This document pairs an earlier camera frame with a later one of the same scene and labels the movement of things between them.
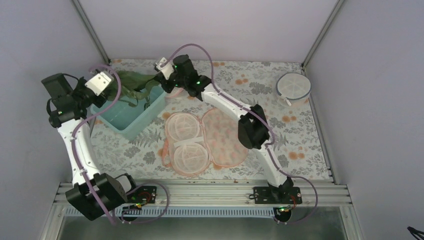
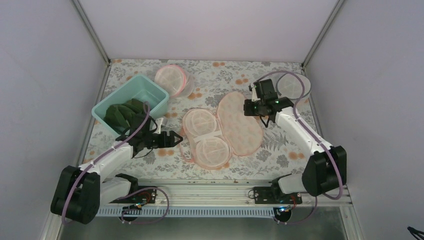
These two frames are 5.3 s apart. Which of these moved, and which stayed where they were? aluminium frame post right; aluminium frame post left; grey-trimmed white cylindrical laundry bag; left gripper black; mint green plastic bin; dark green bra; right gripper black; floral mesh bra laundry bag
Moved: right gripper black; floral mesh bra laundry bag; mint green plastic bin; dark green bra; left gripper black
Stayed: grey-trimmed white cylindrical laundry bag; aluminium frame post right; aluminium frame post left
